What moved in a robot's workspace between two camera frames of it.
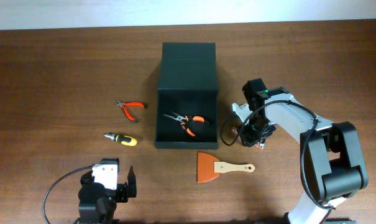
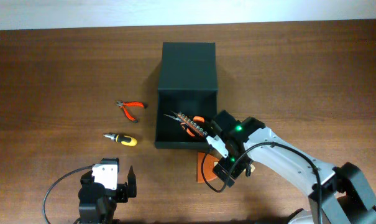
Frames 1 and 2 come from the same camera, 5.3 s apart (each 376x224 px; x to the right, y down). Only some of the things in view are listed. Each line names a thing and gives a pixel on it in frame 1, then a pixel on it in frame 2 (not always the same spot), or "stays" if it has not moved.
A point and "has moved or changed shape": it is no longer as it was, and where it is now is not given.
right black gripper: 250,138 -> 225,165
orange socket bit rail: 260,145 has moved or changed shape
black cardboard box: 188,85 stays
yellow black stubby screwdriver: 126,140 stays
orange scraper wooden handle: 209,168 stays
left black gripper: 124,193 stays
